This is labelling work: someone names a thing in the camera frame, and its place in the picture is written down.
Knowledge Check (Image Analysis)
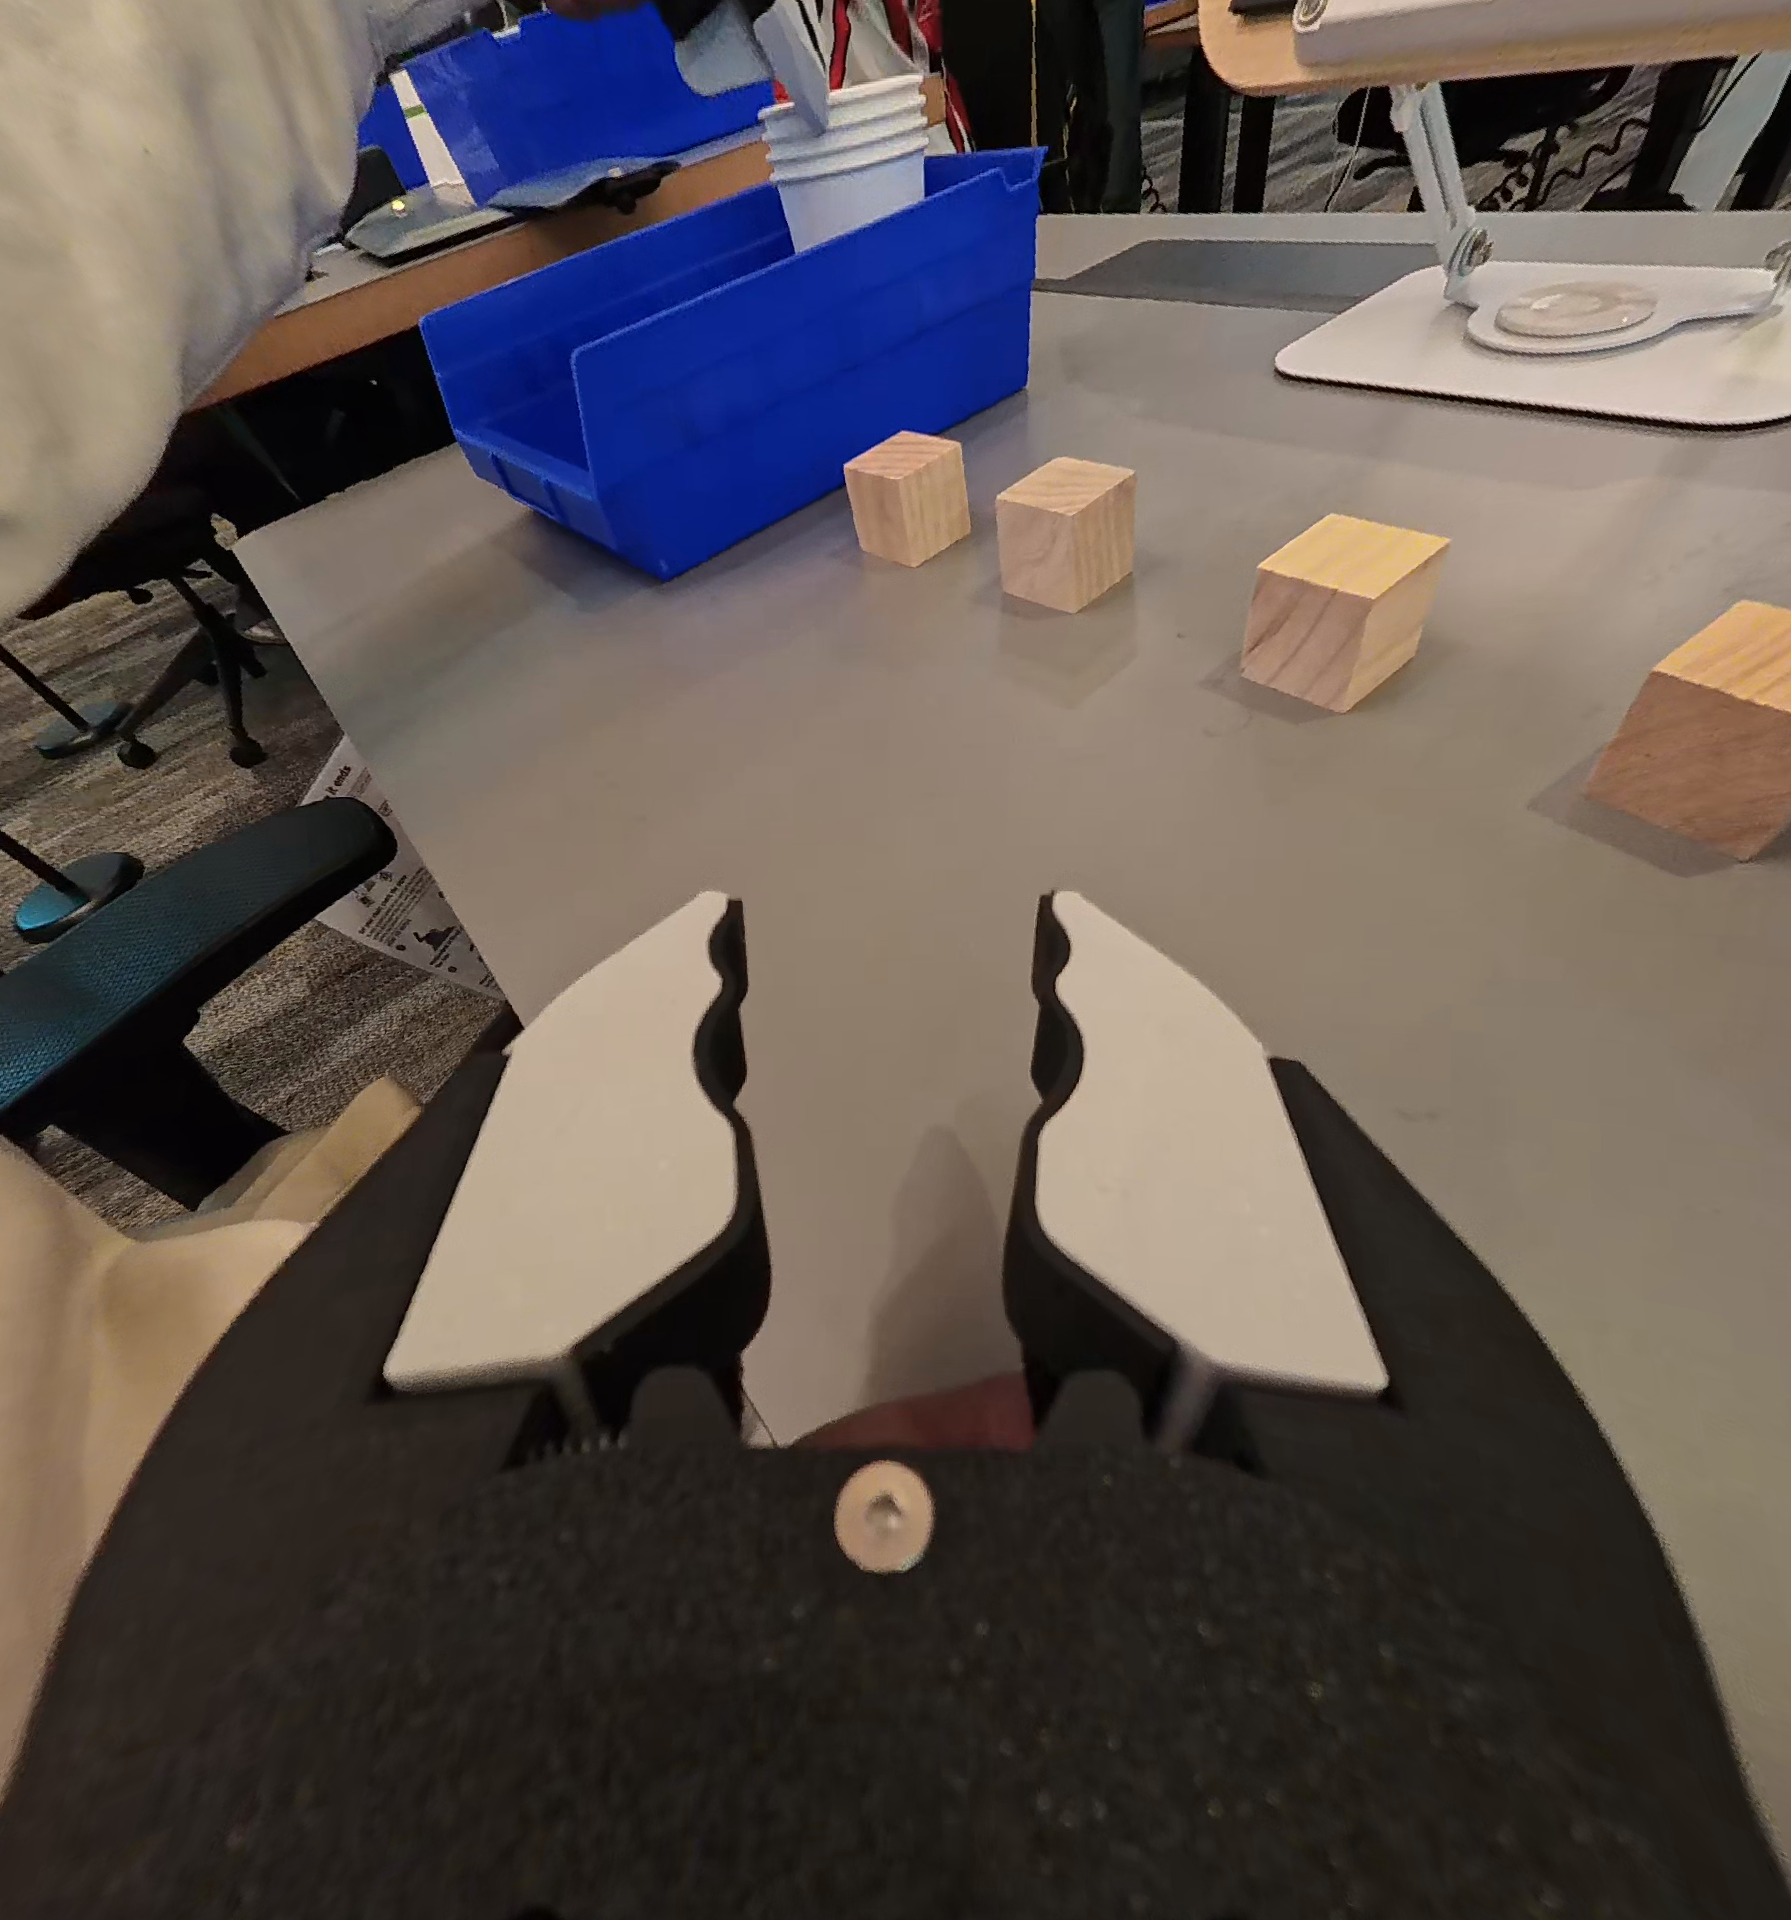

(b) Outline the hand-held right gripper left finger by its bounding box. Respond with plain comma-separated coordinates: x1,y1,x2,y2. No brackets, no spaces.
382,889,770,1399

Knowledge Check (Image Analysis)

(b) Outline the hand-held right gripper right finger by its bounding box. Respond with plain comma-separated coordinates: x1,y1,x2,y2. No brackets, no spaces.
1004,889,1392,1404

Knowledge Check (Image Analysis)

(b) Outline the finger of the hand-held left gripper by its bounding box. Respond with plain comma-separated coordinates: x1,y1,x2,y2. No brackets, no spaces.
750,0,839,140
674,20,774,100

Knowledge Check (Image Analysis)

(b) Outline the blue plastic bin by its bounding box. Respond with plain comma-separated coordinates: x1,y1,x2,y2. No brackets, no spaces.
360,17,770,209
420,147,1046,581

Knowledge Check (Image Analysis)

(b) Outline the person's left forearm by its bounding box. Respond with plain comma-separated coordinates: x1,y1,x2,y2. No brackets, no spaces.
0,0,568,662

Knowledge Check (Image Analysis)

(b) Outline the dark blue pouch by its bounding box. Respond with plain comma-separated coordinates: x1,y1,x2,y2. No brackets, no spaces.
487,155,681,211

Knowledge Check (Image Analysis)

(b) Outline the printed white paper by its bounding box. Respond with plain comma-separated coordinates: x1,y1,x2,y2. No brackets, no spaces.
302,736,510,1004

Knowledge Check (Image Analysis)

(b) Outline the black flat device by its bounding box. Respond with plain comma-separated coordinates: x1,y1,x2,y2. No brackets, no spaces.
341,186,524,269

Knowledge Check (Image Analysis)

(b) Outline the wooden desk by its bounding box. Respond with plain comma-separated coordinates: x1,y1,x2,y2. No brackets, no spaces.
180,128,777,415

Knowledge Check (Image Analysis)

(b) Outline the wooden cube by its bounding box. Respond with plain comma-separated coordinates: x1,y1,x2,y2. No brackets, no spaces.
995,458,1138,615
1239,513,1450,715
844,430,970,569
1584,600,1791,860

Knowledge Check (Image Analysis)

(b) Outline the black table mat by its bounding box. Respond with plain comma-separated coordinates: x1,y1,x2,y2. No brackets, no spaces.
1032,238,1437,312

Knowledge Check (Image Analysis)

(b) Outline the black office chair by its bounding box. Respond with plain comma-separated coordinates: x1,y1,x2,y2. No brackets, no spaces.
0,799,397,1210

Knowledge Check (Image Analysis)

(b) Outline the black pole stand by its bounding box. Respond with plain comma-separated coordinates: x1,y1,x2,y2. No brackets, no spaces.
0,778,146,943

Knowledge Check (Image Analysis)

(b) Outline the person's light clothing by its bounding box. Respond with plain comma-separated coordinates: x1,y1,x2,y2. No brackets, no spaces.
0,1083,420,1920

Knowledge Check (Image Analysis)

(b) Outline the white metal stand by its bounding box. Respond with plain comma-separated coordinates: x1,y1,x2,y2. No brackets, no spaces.
1273,0,1791,432

